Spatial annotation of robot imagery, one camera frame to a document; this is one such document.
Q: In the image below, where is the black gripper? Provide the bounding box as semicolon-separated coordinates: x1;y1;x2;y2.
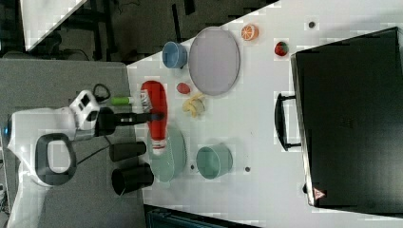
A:
95;107;164;137

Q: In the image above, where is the red ketchup bottle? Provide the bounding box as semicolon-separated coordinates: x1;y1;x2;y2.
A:
141;81;168;156

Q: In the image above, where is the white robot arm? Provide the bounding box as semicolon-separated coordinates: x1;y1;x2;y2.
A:
3;107;164;228

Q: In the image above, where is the yellow toy banana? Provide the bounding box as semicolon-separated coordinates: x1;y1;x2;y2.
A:
182;93;205;118

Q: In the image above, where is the red toy strawberry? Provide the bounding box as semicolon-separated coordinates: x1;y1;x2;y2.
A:
177;83;191;94

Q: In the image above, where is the black cup with green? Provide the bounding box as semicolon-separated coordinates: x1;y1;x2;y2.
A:
111;163;154;196

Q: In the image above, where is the blue bowl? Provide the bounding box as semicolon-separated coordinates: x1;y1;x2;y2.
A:
162;42;187;68

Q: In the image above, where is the teal green mug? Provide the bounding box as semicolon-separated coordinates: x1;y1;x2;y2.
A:
196;143;233;180

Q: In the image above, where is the lilac round plate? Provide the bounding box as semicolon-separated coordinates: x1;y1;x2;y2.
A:
188;27;240;96

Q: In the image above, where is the orange slice toy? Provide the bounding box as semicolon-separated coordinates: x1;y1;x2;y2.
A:
241;24;259;41

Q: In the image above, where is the small red toy tomato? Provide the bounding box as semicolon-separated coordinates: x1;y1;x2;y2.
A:
275;42;289;57

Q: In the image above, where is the black toaster oven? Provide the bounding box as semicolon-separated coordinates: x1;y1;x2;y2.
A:
290;27;403;218

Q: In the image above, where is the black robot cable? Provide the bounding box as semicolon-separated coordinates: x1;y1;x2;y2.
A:
75;136;112;165

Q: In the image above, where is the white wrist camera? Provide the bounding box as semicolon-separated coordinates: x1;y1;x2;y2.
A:
69;90;101;130

